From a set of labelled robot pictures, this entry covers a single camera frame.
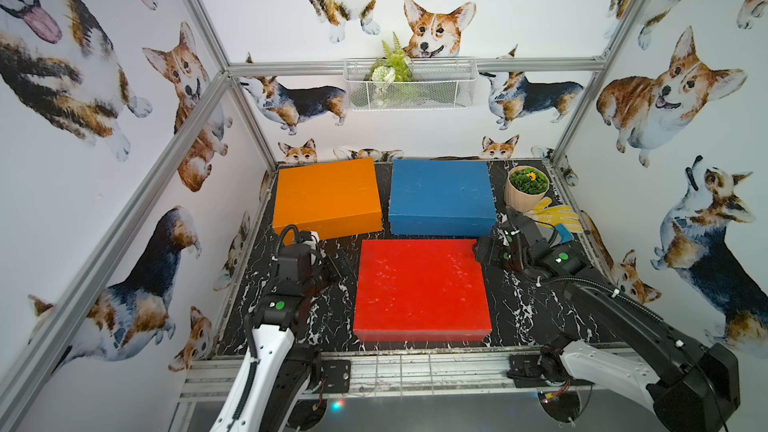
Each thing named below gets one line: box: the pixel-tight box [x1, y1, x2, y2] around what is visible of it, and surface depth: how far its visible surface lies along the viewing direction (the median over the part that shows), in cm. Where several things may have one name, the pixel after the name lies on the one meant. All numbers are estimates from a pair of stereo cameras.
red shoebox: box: [353, 239, 492, 342], surface depth 77 cm
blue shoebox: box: [389, 160, 497, 237], surface depth 99 cm
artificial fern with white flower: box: [369, 31, 413, 85], surface depth 84 cm
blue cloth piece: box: [556, 223, 574, 244], surface depth 100 cm
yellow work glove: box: [523, 197, 583, 233], surface depth 106 cm
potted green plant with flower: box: [504, 165, 550, 213], surface depth 102 cm
